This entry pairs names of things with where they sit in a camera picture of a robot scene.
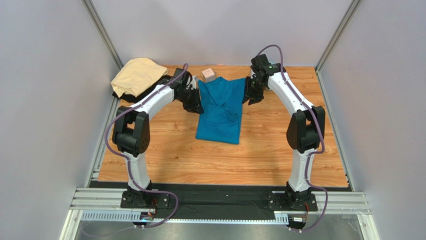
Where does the black t shirt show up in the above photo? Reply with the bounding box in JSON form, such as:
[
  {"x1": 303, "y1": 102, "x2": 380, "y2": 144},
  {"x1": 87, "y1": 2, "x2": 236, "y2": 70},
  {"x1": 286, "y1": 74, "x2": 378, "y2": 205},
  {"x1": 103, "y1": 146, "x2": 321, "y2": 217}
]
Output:
[{"x1": 112, "y1": 75, "x2": 172, "y2": 104}]

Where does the aluminium frame rail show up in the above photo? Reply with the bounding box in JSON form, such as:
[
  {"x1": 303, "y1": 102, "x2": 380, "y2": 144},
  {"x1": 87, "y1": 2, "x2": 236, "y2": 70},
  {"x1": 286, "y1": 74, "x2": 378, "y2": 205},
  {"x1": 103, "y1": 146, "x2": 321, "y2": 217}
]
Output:
[{"x1": 60, "y1": 183, "x2": 379, "y2": 240}]

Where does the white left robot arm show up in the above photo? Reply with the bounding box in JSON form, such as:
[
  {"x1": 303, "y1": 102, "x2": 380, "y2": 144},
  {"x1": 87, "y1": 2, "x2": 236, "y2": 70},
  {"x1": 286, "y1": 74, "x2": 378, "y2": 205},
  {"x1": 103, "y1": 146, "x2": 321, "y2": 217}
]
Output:
[{"x1": 111, "y1": 68, "x2": 204, "y2": 209}]

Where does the beige t shirt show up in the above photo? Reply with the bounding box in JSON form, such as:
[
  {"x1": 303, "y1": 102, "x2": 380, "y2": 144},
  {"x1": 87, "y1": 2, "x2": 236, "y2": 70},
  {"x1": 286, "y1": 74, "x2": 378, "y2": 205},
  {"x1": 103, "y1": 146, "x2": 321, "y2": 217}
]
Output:
[{"x1": 110, "y1": 57, "x2": 169, "y2": 97}]

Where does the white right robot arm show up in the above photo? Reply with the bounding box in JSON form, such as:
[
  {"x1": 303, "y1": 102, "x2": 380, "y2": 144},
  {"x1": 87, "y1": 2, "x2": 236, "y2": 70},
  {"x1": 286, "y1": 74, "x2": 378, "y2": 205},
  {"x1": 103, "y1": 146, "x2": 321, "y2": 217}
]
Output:
[{"x1": 243, "y1": 62, "x2": 325, "y2": 210}]

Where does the pink cube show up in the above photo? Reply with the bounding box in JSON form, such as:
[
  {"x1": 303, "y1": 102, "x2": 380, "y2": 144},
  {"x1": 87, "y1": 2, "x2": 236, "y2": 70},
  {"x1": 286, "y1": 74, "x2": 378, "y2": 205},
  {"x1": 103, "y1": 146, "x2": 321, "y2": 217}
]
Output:
[{"x1": 201, "y1": 68, "x2": 216, "y2": 83}]

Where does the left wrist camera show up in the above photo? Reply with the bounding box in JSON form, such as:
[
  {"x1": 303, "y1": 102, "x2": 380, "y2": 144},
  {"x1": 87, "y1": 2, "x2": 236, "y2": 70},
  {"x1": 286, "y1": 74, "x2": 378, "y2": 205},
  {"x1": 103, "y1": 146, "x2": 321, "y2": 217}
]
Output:
[{"x1": 189, "y1": 75, "x2": 199, "y2": 89}]

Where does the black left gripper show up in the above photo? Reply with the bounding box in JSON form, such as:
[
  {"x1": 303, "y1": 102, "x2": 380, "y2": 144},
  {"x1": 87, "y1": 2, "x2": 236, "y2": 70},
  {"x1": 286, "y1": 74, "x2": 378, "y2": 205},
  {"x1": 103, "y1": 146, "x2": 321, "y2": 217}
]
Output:
[{"x1": 177, "y1": 87, "x2": 205, "y2": 115}]

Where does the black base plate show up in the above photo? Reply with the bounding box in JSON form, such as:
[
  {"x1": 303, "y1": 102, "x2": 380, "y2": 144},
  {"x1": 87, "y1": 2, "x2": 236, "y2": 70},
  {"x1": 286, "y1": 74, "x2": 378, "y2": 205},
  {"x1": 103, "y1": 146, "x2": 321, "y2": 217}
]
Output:
[{"x1": 90, "y1": 181, "x2": 318, "y2": 220}]

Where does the blue t shirt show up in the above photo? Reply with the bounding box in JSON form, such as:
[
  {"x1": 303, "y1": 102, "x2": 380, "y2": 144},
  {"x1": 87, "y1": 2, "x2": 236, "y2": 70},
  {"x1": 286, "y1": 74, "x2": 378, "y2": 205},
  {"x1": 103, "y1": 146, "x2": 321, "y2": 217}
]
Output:
[{"x1": 195, "y1": 77, "x2": 245, "y2": 145}]

